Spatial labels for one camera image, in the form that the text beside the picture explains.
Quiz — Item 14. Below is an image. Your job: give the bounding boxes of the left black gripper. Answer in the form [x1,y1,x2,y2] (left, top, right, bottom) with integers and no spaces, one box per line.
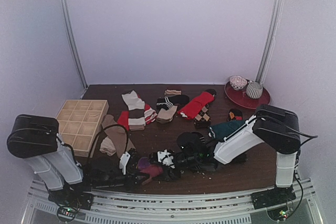
[93,168,149,194]

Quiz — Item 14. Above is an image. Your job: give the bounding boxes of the dark green sock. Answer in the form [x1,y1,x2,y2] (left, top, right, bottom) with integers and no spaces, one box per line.
[208,120,245,140]

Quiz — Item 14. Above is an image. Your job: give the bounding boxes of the striped grey cup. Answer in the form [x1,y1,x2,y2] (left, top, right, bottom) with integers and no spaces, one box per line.
[246,81,263,99]

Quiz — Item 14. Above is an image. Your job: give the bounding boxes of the wooden compartment box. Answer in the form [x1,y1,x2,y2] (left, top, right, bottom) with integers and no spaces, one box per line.
[57,100,109,157]

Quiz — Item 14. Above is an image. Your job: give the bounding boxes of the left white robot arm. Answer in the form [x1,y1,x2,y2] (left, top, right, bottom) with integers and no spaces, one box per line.
[6,114,138,205]

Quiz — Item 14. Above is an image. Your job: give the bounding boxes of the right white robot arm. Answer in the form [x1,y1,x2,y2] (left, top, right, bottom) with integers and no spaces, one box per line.
[149,104,301,204]

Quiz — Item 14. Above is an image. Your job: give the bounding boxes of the red sock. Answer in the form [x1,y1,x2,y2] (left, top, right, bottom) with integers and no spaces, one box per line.
[177,89,217,120]

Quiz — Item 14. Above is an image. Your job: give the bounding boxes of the beige striped folded sock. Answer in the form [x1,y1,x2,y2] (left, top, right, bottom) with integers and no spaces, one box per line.
[164,89,182,97]

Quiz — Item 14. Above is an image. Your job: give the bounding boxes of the aluminium corner post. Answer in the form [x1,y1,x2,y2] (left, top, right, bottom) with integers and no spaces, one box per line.
[60,0,88,90]
[255,0,284,85]

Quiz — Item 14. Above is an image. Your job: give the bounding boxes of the red beige striped socks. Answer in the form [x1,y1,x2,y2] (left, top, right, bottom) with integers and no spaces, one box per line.
[117,90,157,131]

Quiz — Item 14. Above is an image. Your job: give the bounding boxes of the left aluminium corner post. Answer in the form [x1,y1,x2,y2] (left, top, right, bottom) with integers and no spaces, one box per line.
[60,0,88,90]

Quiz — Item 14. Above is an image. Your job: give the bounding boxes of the brown argyle sock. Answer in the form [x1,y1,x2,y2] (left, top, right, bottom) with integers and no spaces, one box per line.
[194,104,211,129]

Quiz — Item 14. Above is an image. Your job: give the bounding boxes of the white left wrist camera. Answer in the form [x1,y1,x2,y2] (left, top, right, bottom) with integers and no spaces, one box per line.
[119,152,131,175]

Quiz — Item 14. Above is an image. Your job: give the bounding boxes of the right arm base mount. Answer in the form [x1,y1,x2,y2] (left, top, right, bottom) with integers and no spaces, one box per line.
[251,186,296,222]

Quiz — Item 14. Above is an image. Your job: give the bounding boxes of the black striped ankle sock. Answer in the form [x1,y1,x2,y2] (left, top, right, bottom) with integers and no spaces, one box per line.
[195,132,206,144]

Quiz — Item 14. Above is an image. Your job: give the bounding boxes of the black orange argyle sock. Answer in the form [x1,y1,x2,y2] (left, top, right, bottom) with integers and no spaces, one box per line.
[227,109,243,122]

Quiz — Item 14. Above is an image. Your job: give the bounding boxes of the patterned white bowl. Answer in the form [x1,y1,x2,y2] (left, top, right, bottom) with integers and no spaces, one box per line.
[229,76,248,90]

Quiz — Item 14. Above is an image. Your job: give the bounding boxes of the red round plate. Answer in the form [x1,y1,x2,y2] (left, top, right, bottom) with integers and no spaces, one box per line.
[224,80,271,110]

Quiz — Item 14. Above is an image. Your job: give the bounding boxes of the brown beige sock pair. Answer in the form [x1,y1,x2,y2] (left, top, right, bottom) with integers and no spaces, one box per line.
[99,114,135,158]

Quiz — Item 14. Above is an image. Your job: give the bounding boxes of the black white striped sock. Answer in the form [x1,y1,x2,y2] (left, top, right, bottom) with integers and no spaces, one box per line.
[156,94,190,110]

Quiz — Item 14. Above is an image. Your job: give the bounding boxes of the aluminium front rail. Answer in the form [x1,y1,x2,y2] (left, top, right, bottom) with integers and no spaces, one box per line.
[20,179,324,223]

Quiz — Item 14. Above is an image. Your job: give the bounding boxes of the right aluminium corner post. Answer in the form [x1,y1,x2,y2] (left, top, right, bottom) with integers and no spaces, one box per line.
[255,0,284,85]

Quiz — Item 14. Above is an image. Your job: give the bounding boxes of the purple magenta striped sock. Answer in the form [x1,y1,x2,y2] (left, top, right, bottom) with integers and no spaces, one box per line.
[137,157,163,185]

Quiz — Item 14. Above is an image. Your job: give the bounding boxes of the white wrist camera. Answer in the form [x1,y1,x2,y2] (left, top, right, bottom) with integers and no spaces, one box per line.
[157,150,175,169]
[119,152,131,175]

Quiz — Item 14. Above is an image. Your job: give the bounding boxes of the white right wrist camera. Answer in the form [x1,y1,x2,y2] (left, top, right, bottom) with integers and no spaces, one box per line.
[157,150,175,169]

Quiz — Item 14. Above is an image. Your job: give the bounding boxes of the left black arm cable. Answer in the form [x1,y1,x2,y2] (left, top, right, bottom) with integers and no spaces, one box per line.
[86,124,131,162]

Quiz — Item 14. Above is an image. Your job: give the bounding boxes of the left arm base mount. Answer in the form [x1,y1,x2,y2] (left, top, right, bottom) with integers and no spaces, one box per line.
[47,185,93,223]

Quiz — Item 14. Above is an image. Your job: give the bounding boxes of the tan ankle sock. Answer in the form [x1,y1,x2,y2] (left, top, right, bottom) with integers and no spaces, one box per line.
[156,105,177,124]

